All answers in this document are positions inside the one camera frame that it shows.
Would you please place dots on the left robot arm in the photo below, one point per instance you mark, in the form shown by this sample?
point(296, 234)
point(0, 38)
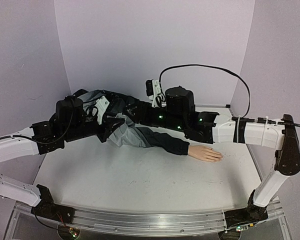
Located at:
point(74, 119)

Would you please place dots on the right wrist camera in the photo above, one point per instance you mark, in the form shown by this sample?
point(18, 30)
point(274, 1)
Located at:
point(155, 93)

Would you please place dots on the grey and black jacket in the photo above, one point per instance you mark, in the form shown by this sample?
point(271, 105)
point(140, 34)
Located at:
point(128, 133)

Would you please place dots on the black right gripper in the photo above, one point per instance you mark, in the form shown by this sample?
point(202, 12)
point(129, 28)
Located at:
point(131, 111)

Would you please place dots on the aluminium front rail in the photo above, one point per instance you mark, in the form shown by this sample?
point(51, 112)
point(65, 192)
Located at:
point(23, 225)

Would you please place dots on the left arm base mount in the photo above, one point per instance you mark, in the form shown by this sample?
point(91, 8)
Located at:
point(48, 209)

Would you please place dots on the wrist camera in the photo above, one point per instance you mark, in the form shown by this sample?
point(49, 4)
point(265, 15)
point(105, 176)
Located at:
point(155, 93)
point(96, 109)

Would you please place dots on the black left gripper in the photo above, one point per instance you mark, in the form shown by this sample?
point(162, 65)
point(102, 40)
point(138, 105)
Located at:
point(108, 129)

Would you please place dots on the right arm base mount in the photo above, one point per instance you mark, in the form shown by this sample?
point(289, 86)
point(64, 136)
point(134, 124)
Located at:
point(251, 214)

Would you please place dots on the mannequin hand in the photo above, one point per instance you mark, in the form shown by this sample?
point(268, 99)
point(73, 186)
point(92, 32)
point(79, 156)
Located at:
point(204, 153)

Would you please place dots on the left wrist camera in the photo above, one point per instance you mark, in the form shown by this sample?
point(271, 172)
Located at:
point(96, 109)

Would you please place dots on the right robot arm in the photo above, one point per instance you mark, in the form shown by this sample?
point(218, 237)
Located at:
point(179, 114)

